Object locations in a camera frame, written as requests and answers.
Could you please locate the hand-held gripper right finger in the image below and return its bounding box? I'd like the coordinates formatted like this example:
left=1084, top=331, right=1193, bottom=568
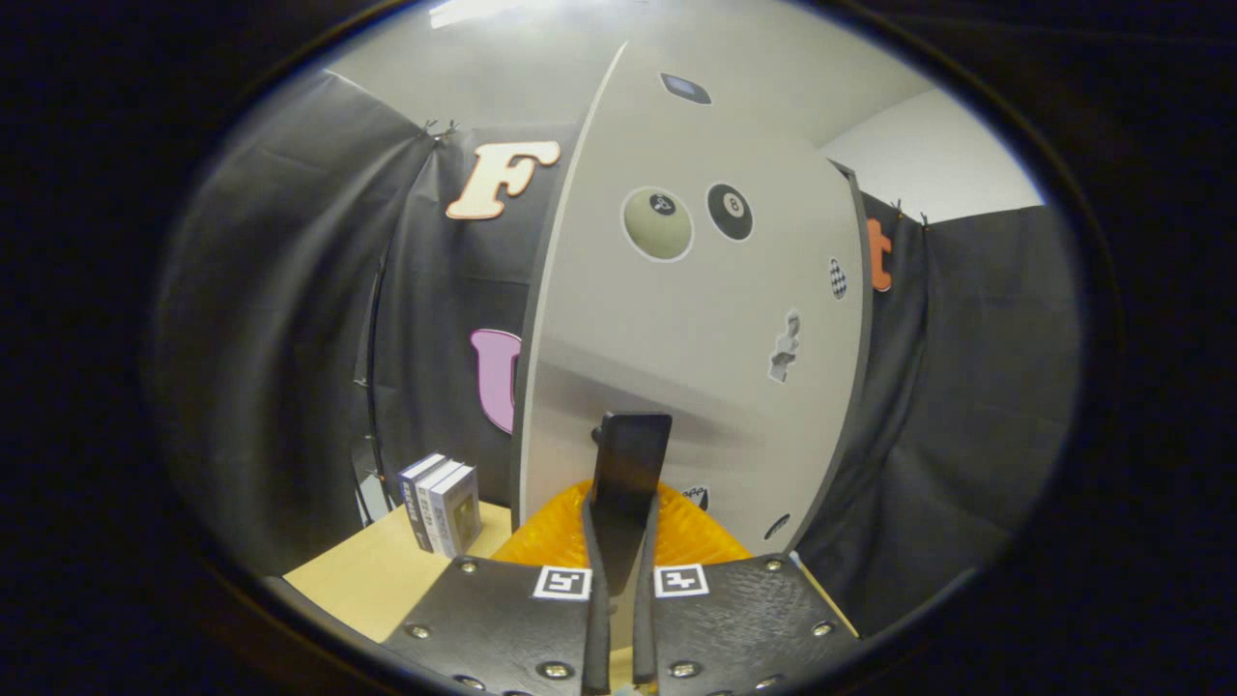
left=632, top=481, right=861, bottom=696

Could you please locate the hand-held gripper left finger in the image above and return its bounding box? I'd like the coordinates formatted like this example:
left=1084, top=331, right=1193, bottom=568
left=385, top=480, right=614, bottom=696

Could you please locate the grey cover book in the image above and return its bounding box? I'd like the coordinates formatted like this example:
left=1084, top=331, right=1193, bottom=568
left=430, top=464, right=482, bottom=559

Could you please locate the white spine book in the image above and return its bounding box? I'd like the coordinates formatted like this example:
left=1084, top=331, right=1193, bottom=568
left=416, top=459, right=465, bottom=557

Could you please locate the dark blue spine book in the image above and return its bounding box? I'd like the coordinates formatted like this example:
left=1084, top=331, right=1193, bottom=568
left=399, top=452, right=447, bottom=552

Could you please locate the grey cabinet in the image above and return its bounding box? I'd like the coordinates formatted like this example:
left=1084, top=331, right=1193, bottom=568
left=510, top=126, right=876, bottom=557

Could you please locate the black backdrop cloth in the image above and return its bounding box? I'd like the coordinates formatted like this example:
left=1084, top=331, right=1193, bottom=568
left=155, top=72, right=1081, bottom=639

